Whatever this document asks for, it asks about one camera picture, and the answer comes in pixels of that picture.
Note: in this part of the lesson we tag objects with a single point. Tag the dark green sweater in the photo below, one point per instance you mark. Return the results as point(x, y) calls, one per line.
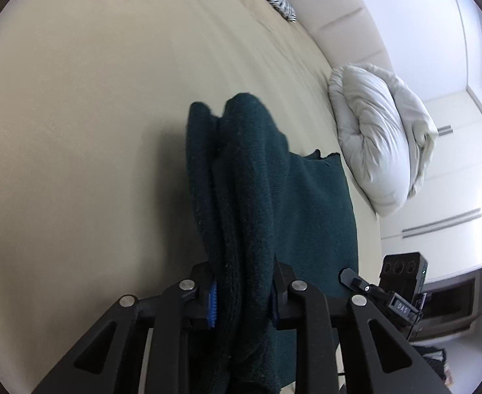
point(265, 197)

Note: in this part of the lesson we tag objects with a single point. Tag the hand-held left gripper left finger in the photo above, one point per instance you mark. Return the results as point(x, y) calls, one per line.
point(212, 308)

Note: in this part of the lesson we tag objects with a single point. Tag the cream bed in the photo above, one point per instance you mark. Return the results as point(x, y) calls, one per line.
point(81, 131)

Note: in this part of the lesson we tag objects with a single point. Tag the white duvet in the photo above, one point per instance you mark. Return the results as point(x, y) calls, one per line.
point(380, 139)

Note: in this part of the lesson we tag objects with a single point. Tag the cream padded headboard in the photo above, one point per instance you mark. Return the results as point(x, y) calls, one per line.
point(339, 20)

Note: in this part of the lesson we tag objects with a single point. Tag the dark cabinet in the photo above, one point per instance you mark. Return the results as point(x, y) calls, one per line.
point(450, 303)

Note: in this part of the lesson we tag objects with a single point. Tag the white wardrobe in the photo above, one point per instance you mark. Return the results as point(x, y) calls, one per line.
point(462, 180)

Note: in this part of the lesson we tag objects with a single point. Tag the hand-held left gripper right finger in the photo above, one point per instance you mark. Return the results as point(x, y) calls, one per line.
point(282, 295)

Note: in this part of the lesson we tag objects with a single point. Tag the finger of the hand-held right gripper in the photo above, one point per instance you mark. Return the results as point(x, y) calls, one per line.
point(359, 284)

